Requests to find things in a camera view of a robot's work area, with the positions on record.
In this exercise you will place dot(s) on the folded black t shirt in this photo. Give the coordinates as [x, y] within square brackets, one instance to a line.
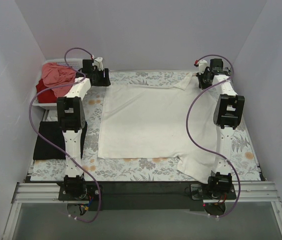
[53, 143]

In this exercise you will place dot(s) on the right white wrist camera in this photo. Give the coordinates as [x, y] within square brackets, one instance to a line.
[201, 65]

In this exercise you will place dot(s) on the white plastic laundry basket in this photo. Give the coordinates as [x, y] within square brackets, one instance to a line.
[76, 63]

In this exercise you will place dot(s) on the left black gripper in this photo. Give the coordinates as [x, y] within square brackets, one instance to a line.
[103, 78]

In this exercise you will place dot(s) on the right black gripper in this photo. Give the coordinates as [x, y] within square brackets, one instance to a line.
[202, 80]

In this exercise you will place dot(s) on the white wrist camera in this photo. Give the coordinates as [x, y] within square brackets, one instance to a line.
[201, 65]
[98, 63]

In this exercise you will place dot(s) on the pink t shirt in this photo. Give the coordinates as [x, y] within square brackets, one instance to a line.
[59, 77]

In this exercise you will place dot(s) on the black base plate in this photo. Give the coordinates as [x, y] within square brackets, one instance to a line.
[141, 195]

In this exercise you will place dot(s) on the floral patterned table mat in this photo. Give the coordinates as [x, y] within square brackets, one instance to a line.
[152, 169]

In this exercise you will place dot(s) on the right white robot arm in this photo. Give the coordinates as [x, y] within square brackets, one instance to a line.
[227, 117]

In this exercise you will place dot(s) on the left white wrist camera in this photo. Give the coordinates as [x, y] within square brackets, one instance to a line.
[98, 63]

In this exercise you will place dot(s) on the white t shirt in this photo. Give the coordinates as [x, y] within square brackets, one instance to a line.
[140, 121]

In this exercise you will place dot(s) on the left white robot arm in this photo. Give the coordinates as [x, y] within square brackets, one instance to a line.
[70, 112]

